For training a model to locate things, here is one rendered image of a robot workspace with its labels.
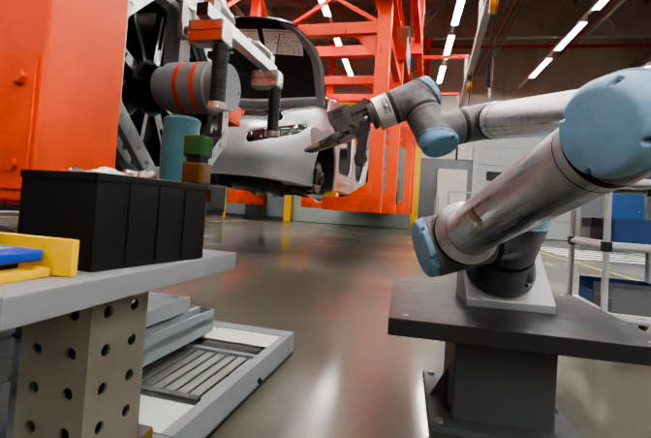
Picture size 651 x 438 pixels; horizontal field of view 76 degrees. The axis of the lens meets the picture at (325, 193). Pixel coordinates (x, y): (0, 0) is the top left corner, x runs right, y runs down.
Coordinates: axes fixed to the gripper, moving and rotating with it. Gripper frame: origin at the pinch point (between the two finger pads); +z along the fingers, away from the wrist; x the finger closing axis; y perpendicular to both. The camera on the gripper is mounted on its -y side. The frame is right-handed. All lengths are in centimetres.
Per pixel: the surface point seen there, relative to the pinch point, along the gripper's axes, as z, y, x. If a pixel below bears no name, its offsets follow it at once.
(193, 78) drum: 19.7, 27.3, 12.2
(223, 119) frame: 25.9, 26.1, -18.6
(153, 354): 60, -36, 5
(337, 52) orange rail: -26, 285, -595
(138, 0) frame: 21, 43, 25
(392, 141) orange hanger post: -53, 92, -552
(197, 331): 58, -36, -17
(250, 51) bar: 4.5, 30.8, 5.2
